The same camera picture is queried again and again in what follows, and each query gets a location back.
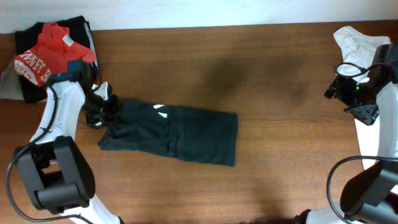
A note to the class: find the black folded garment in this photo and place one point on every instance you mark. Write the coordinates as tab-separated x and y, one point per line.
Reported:
25	39

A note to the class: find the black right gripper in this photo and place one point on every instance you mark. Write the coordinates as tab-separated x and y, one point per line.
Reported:
367	115

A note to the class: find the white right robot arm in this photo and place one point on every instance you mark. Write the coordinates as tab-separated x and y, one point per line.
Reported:
368	196

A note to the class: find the dark green t-shirt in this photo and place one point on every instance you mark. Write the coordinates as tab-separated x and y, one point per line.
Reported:
187	134

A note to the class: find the white crumpled garment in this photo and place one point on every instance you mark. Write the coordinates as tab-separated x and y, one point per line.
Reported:
359	49

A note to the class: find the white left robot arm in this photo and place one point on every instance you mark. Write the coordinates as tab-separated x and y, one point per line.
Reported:
54	172

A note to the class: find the grey folded garment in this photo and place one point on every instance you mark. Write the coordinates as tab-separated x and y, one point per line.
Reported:
10	85

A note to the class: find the red printed t-shirt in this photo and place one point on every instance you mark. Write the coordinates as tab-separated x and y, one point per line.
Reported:
54	49

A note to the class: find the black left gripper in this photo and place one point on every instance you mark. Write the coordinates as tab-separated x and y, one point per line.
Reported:
114	101

